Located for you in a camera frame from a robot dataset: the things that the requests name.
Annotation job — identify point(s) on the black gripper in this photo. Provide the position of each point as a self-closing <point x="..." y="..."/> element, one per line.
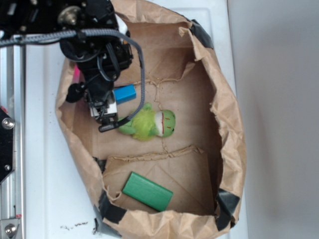
<point x="100" y="73"/>

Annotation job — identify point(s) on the blue wooden block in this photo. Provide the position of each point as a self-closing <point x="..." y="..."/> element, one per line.
<point x="125" y="93"/>

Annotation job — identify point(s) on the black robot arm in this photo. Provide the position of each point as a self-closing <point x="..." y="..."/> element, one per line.
<point x="89" y="33"/>

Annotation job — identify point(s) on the green wooden block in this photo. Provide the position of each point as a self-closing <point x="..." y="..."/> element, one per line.
<point x="147" y="192"/>

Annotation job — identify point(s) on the green plush frog toy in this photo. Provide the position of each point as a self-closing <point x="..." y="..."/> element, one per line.
<point x="148" y="124"/>

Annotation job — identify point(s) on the white plastic tray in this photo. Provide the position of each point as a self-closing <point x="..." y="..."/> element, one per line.
<point x="57" y="203"/>

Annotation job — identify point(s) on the black metal bracket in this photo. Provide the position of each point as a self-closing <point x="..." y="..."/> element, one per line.
<point x="7" y="149"/>

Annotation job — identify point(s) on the aluminium frame rail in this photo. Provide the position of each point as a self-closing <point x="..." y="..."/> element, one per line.
<point x="12" y="96"/>

